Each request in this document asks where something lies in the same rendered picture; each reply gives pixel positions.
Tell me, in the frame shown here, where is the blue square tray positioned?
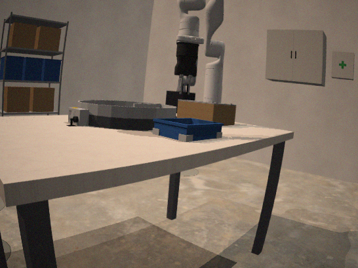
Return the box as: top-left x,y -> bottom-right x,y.
152,118 -> 224,142

